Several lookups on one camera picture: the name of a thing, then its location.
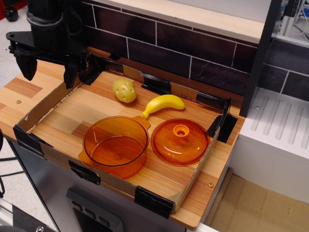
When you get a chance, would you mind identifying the light wooden shelf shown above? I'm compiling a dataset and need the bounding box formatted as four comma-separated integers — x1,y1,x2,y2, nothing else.
98,0,265,44

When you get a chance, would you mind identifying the grey toy oven front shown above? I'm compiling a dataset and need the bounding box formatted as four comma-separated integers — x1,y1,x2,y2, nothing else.
66,189,124,232

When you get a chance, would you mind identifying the dark shelf post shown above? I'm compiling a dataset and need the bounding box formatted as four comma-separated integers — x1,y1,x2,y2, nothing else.
239,0,282,117

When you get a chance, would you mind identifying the cardboard fence with black tape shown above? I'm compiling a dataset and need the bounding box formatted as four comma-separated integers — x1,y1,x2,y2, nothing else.
14,56,238,218

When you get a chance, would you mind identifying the orange transparent pot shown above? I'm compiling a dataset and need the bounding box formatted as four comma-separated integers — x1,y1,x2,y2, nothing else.
79,116,151,179

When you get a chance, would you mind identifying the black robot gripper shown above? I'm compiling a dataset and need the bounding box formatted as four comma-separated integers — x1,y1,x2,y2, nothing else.
6,14,89,89

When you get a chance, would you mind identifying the black chair caster wheel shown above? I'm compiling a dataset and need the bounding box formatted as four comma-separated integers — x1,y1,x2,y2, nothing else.
4,5,18,22

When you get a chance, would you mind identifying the white toy sink drainboard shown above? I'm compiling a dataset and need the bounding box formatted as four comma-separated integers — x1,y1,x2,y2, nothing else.
231,88,309,203

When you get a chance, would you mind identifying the yellow plastic potato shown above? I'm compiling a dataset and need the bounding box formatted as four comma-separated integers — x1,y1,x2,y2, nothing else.
112,79,137,103

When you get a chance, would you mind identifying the yellow plastic banana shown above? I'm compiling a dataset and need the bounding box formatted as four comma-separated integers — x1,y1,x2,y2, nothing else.
142,94,185,119

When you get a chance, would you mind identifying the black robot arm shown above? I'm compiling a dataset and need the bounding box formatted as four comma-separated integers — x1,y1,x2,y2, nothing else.
6,0,89,89

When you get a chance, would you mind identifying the orange transparent pot lid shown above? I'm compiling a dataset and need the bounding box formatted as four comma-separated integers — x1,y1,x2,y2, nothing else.
151,118,211,166

